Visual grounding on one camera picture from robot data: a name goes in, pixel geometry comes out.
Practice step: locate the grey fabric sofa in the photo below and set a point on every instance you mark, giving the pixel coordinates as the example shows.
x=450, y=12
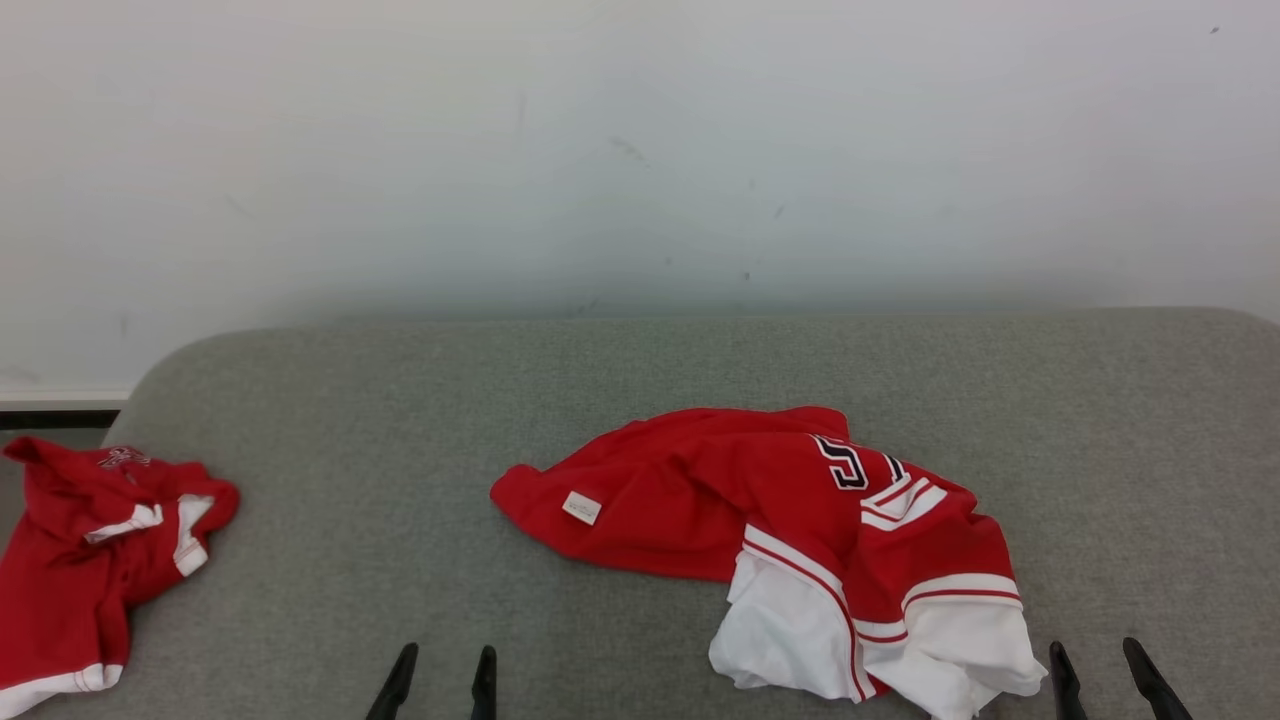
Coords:
x=400, y=450

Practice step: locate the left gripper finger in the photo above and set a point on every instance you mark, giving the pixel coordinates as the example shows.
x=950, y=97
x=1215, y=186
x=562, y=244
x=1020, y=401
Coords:
x=397, y=685
x=485, y=690

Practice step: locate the red garment with white trim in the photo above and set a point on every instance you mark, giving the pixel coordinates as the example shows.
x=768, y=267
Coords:
x=60, y=580

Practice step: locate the dark wall baseboard strip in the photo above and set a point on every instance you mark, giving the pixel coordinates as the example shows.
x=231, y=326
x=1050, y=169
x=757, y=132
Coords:
x=50, y=419

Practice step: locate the red white jersey with number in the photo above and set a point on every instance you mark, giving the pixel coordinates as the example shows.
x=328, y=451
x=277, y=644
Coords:
x=700, y=490

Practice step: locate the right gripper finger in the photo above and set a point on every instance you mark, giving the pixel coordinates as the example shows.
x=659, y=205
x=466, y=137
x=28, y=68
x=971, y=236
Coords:
x=1152, y=690
x=1066, y=690

